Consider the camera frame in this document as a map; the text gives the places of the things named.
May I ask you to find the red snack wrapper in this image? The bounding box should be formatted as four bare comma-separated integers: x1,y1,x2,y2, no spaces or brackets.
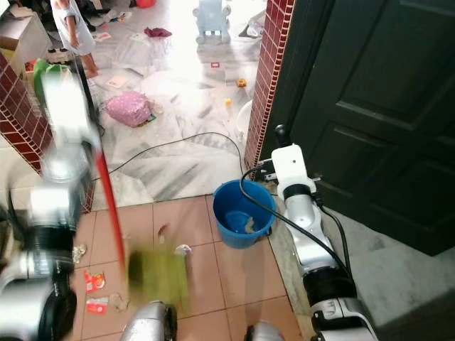
86,298,112,315
83,269,108,293

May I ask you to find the cardboard box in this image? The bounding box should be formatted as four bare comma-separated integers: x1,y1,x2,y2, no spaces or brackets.
0,7,55,72

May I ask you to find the light blue toy chair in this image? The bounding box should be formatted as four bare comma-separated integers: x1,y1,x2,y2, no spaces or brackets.
193,0,232,45

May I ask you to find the silver robot right leg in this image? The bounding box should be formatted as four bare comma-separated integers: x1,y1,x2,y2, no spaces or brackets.
245,321,304,341

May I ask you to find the red-handled green broom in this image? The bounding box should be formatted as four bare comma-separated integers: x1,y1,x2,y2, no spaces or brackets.
73,57,190,312

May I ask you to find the child in light dress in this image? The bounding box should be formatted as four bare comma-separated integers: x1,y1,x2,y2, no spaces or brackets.
53,0,101,80

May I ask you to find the black floor cable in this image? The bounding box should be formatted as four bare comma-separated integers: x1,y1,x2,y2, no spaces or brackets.
92,131,247,178

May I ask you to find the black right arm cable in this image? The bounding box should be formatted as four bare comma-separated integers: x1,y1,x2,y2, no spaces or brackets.
239,162,353,279

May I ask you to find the silver robot left leg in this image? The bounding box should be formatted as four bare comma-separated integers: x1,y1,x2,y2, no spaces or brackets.
119,301,180,341

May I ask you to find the blue plastic bucket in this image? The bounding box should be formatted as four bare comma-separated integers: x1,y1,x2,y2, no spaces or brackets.
213,179,277,250

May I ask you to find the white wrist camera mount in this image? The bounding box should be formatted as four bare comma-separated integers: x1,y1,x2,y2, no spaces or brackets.
271,144,311,197
40,70,97,156

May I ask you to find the red brick low wall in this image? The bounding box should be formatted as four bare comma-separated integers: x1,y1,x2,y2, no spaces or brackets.
0,52,45,175

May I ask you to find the pink patterned bag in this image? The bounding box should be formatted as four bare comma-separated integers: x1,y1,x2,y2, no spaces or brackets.
105,90,154,129

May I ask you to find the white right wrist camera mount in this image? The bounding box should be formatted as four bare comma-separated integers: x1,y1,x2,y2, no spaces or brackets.
271,144,311,197

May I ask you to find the silver robot leg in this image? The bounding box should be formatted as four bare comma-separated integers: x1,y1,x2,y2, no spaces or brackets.
119,301,180,341
245,321,304,341

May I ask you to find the red brick pillar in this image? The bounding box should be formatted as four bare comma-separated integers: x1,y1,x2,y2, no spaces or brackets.
243,0,297,173

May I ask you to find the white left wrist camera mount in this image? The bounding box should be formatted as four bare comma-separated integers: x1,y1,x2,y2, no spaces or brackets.
40,70,97,156

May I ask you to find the dark red cloth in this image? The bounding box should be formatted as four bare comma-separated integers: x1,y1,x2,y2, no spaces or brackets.
144,27,173,39

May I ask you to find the green plastic toy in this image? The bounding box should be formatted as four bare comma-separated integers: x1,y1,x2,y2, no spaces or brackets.
32,59,63,102

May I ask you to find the dark green door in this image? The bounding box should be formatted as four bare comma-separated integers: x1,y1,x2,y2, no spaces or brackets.
258,0,455,258

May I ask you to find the white plastic basin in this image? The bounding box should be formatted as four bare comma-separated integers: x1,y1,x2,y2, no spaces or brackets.
235,99,254,137

